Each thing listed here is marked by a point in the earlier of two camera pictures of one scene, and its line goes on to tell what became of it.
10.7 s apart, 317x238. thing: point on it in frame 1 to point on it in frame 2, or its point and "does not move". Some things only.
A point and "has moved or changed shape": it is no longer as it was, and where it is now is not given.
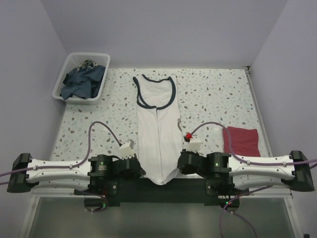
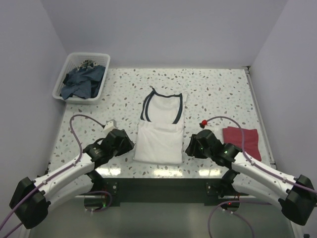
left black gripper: x=136 y=175 to x=128 y=145
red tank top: x=244 y=142 does not move
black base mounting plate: x=99 y=196 does not move
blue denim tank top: x=83 y=81 does not move
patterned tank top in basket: x=87 y=63 does not move
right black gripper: x=184 y=151 to x=191 y=148
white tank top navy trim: x=159 y=127 has moved or changed shape
